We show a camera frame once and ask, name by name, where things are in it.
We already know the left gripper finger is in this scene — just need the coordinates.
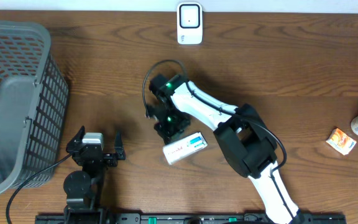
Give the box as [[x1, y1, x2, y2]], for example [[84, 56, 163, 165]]
[[114, 131, 126, 159], [67, 126, 85, 148]]

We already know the small orange box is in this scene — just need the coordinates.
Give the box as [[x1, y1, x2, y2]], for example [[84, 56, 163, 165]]
[[326, 128, 357, 156]]

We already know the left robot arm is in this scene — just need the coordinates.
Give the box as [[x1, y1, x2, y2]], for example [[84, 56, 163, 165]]
[[63, 126, 126, 224]]

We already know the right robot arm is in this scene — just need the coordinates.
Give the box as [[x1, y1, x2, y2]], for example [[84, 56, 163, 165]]
[[146, 74, 305, 223]]

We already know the grey plastic basket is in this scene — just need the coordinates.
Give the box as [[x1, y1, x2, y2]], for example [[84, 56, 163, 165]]
[[0, 21, 69, 194]]

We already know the right black cable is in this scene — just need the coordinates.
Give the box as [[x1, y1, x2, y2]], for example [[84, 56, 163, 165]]
[[142, 59, 288, 218]]

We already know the black cable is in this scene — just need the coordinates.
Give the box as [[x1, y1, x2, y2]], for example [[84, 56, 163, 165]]
[[142, 59, 288, 218], [5, 152, 74, 224]]

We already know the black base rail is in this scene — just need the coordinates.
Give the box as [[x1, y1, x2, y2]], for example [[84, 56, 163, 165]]
[[35, 212, 347, 224]]

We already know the left black cable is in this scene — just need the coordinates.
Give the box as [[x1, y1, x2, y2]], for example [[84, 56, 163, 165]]
[[5, 152, 74, 224]]

